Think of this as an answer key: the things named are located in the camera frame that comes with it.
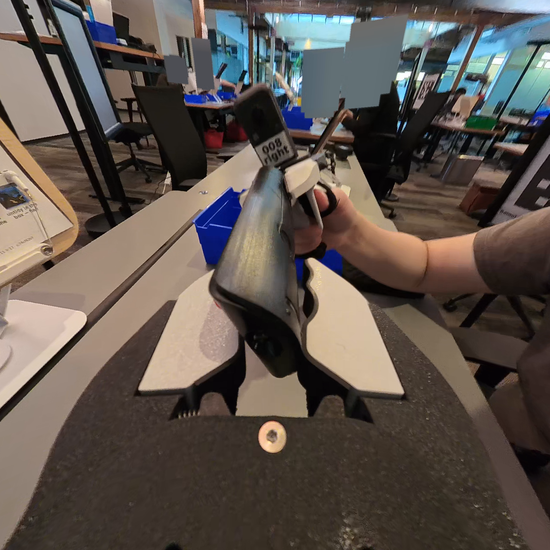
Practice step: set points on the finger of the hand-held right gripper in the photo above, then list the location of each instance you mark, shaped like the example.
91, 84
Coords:
302, 176

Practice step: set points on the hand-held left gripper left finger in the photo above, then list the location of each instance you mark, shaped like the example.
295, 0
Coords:
189, 344

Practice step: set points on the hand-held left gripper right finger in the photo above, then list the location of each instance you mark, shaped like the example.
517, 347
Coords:
352, 344

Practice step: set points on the black remote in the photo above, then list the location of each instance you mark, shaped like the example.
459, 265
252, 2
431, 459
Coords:
258, 275

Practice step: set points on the person's right hand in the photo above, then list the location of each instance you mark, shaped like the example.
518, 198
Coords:
344, 223

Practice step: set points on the red storage bin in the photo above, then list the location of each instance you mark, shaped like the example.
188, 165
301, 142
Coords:
214, 138
236, 131

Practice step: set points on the black office chair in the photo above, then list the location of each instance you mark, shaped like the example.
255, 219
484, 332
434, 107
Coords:
172, 129

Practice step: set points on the blue plastic bin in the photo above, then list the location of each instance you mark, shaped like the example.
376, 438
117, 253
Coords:
215, 232

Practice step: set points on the white stand base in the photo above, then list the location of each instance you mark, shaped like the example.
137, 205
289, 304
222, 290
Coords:
43, 344

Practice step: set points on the metal trash can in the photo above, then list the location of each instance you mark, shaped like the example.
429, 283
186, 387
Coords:
462, 170

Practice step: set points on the brown box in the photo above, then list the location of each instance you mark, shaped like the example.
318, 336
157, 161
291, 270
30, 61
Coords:
481, 198

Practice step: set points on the instruction sheet on stand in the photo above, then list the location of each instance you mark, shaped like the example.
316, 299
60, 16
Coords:
60, 215

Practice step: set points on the black display on stand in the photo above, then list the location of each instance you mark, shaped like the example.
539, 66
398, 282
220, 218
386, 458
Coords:
86, 60

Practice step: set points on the person's torso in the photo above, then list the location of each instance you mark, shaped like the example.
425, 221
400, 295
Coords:
524, 258

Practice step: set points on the white tag sign board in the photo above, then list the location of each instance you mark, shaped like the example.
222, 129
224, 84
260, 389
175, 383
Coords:
537, 189

